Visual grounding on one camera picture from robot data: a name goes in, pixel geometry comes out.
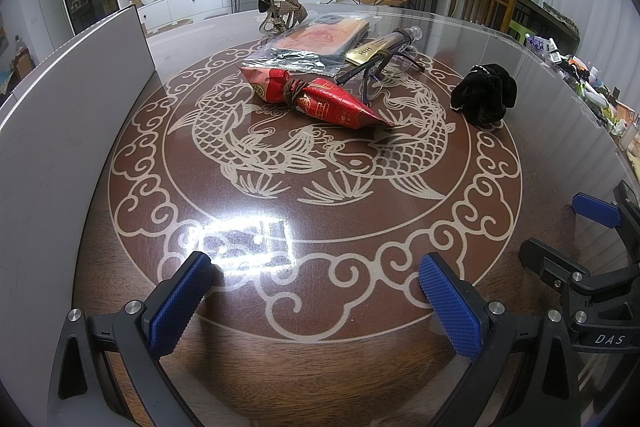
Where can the black plush toy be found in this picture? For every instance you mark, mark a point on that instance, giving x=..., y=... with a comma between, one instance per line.
x=482, y=94

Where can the dark wooden sideboard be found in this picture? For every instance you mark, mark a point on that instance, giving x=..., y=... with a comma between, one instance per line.
x=540, y=19

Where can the dark framed eyeglasses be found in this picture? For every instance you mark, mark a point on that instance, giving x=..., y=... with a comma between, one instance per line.
x=360, y=74

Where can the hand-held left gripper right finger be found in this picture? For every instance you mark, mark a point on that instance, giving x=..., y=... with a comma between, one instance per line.
x=450, y=307

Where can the clear bag with orange item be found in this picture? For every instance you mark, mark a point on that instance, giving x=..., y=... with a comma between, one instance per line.
x=320, y=39

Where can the white television cabinet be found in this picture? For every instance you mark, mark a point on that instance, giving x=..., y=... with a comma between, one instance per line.
x=190, y=4

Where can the grey divider board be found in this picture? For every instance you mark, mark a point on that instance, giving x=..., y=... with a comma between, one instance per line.
x=60, y=132

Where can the pile of assorted small things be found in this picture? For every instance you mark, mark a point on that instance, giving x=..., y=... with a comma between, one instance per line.
x=595, y=82

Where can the brown fan ornament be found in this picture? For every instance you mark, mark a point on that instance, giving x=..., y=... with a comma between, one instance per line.
x=287, y=4

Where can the wooden chair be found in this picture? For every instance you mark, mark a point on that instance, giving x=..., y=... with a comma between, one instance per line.
x=480, y=2

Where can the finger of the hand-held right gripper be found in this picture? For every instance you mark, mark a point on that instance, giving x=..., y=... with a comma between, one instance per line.
x=547, y=259
x=595, y=209

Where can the red snack packet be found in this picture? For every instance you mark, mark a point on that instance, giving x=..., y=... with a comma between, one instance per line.
x=340, y=107

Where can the gold bottle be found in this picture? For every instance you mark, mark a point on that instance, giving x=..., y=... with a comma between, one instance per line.
x=367, y=52

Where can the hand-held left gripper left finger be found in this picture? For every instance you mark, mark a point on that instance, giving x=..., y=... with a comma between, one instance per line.
x=175, y=307

